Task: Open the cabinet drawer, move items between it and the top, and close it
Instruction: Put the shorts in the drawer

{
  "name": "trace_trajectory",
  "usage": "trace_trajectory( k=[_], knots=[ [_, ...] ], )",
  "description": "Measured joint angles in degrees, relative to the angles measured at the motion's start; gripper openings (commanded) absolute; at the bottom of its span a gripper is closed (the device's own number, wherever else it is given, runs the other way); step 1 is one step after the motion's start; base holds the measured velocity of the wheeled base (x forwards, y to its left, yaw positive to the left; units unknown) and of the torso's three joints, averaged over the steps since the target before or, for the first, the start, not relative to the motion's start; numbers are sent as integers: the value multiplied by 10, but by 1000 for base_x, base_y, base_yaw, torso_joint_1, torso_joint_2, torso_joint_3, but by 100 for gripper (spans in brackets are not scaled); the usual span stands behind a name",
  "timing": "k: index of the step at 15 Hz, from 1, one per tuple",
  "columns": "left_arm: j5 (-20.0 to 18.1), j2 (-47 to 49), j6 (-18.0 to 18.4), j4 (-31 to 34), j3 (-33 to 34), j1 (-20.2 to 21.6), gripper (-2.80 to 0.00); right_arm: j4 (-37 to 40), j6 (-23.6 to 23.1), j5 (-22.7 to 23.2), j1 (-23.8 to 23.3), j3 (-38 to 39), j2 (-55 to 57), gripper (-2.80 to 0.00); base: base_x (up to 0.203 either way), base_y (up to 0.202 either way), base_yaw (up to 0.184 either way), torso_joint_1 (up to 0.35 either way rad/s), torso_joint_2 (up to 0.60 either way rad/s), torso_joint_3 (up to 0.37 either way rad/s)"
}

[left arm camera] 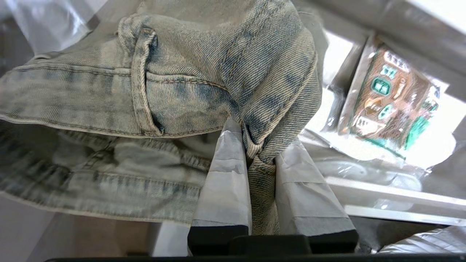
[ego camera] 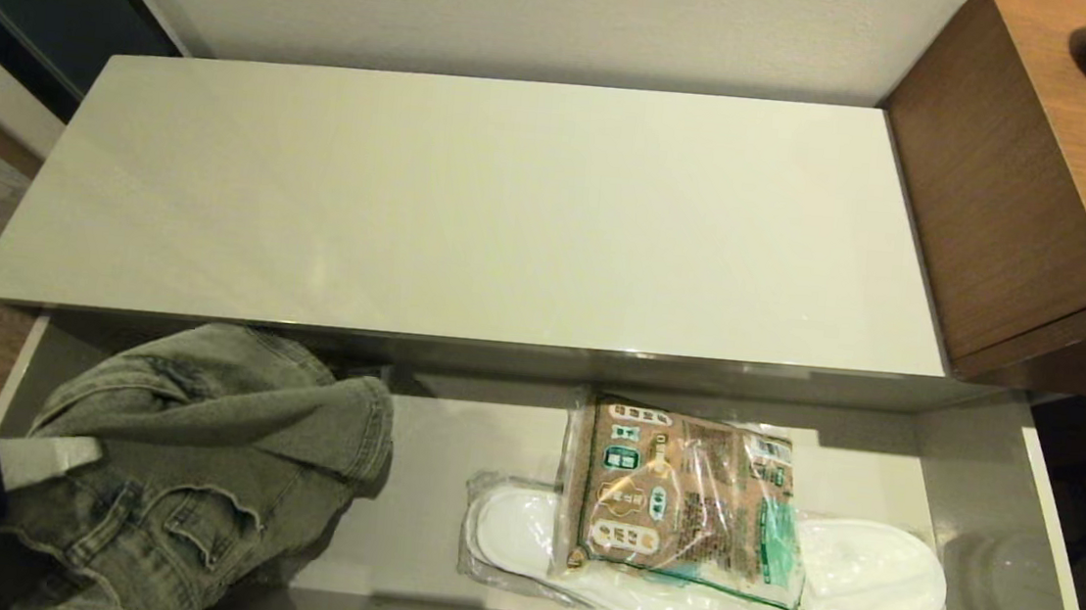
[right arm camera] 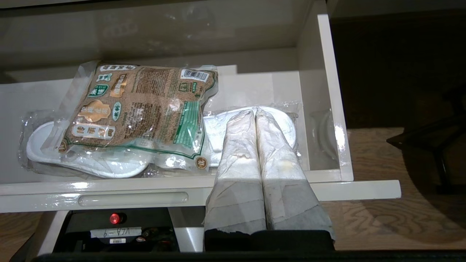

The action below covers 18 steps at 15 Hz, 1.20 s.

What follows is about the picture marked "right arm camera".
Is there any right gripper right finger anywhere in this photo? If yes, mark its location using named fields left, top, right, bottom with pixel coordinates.
left=256, top=107, right=336, bottom=241

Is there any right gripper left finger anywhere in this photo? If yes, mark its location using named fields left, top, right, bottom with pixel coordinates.
left=203, top=109, right=266, bottom=233

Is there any white cabinet drawer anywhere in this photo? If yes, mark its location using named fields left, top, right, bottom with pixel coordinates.
left=0, top=0, right=402, bottom=214

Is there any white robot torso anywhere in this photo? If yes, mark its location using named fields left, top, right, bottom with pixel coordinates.
left=10, top=206, right=206, bottom=256

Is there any brown grain packet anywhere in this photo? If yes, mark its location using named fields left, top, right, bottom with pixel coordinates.
left=58, top=62, right=219, bottom=171

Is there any black metal stand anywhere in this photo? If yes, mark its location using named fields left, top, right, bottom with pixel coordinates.
left=386, top=83, right=466, bottom=195

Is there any glossy white low cabinet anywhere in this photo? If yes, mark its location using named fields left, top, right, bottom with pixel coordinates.
left=0, top=0, right=328, bottom=73

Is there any clear plastic slipper bag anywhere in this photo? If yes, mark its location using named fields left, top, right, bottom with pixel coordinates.
left=17, top=100, right=303, bottom=179

